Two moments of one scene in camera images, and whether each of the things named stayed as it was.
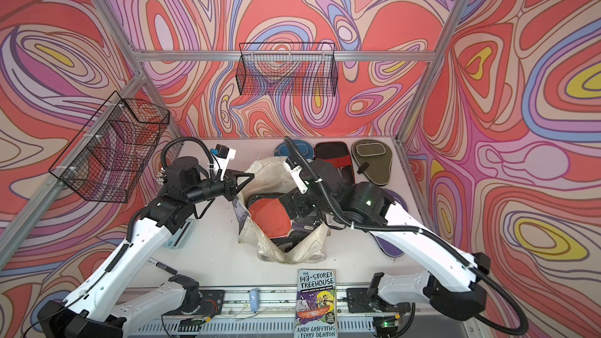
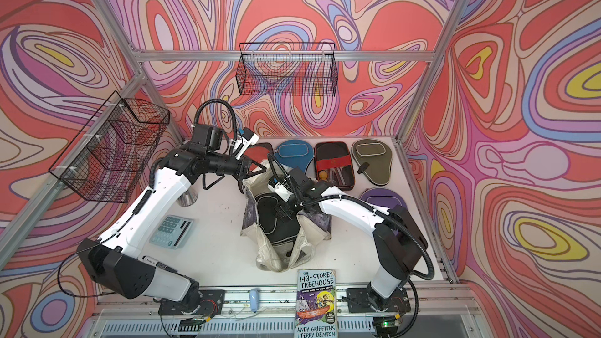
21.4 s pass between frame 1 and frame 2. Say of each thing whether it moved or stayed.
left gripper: moved
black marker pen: stayed
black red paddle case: stayed
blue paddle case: stayed
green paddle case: stayed
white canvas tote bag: moved
